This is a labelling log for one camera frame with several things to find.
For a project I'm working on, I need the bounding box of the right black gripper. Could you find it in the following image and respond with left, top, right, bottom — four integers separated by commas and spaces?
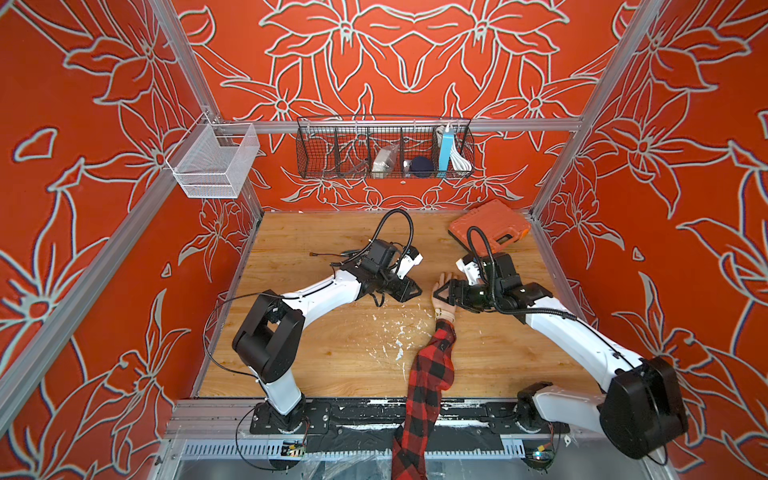
432, 278, 503, 314

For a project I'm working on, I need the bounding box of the red black plaid sleeve arm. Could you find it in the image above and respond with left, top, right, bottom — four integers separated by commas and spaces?
391, 321, 457, 479

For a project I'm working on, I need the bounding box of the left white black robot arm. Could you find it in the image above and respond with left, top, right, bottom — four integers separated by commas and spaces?
232, 208, 423, 417

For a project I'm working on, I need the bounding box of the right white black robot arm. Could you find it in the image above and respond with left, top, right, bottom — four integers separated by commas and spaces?
433, 245, 689, 459

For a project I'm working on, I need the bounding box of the black charger board with connectors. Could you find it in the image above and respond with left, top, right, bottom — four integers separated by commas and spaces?
308, 250, 358, 263

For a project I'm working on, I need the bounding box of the orange plastic tool case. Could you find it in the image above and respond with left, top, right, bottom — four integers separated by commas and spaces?
448, 199, 531, 256

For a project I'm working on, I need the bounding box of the silver grey pouch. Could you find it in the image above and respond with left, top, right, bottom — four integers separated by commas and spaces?
371, 145, 399, 179

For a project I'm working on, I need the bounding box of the dark blue round object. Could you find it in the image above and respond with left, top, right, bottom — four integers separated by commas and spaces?
409, 156, 435, 179

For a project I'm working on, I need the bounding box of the light blue box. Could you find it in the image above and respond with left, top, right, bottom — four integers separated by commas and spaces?
436, 125, 454, 178

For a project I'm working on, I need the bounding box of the clear plastic bin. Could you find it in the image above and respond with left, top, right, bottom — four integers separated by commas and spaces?
169, 124, 260, 199

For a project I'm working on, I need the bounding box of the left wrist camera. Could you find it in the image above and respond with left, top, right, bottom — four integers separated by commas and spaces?
360, 240, 398, 275

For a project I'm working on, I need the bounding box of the white cable bundle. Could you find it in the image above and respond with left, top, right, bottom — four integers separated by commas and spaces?
451, 133, 474, 178

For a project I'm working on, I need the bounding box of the black wire basket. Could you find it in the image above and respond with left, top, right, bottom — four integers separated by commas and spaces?
296, 114, 476, 180

